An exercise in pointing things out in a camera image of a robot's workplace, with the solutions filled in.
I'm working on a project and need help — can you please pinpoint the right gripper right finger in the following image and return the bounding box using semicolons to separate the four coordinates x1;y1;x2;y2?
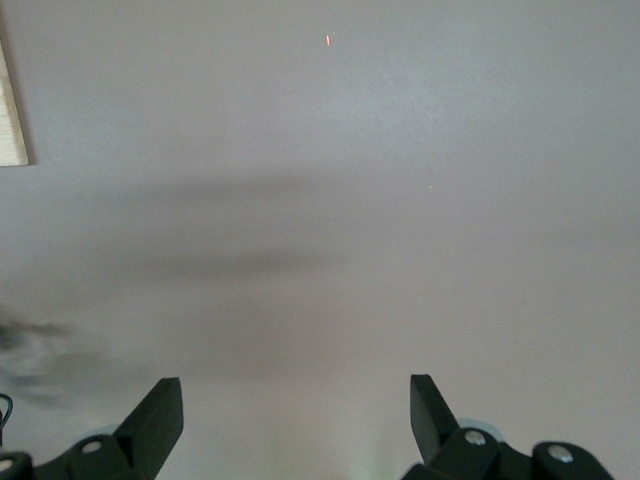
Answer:
399;373;616;480

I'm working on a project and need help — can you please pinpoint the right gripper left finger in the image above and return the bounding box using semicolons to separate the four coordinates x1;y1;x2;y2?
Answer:
0;377;184;480

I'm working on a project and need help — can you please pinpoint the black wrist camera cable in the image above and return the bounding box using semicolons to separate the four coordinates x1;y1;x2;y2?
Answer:
0;393;15;444

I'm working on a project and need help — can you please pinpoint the bamboo cutting board metal handle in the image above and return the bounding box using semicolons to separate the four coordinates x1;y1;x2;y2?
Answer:
0;9;30;167

